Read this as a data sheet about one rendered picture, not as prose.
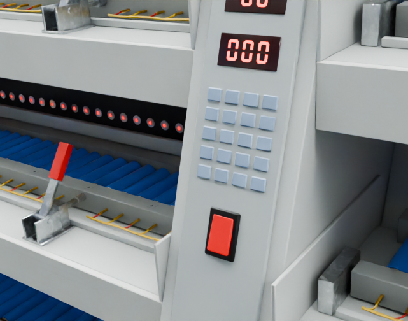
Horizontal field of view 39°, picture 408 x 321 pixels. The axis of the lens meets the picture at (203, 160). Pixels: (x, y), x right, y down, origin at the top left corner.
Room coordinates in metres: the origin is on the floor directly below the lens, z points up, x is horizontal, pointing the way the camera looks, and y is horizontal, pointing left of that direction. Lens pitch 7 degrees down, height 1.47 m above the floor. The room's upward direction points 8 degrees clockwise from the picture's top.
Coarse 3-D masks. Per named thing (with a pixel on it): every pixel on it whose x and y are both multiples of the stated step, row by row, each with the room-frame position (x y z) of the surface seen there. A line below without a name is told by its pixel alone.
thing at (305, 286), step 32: (352, 224) 0.46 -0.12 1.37; (320, 256) 0.41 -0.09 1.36; (352, 256) 0.42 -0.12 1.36; (384, 256) 0.47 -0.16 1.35; (288, 288) 0.37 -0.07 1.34; (320, 288) 0.40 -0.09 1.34; (352, 288) 0.41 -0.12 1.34; (384, 288) 0.40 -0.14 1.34; (288, 320) 0.38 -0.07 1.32; (320, 320) 0.39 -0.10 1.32; (352, 320) 0.39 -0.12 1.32; (384, 320) 0.39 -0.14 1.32
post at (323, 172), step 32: (192, 96) 0.42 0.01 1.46; (192, 128) 0.42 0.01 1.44; (288, 128) 0.38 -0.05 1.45; (288, 160) 0.37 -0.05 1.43; (320, 160) 0.40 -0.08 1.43; (352, 160) 0.45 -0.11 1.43; (384, 160) 0.52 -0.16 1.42; (288, 192) 0.37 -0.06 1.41; (320, 192) 0.40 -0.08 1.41; (352, 192) 0.46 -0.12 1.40; (384, 192) 0.53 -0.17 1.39; (288, 224) 0.37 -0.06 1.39; (320, 224) 0.41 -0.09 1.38; (288, 256) 0.37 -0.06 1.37; (160, 320) 0.42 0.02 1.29
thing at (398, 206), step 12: (72, 132) 0.77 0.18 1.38; (396, 144) 0.53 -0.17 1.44; (180, 156) 0.67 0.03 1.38; (396, 156) 0.53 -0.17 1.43; (396, 168) 0.53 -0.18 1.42; (396, 180) 0.53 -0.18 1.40; (396, 192) 0.53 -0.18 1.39; (384, 204) 0.53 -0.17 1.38; (396, 204) 0.53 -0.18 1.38; (384, 216) 0.53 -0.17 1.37; (396, 216) 0.53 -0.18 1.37; (396, 228) 0.53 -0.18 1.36
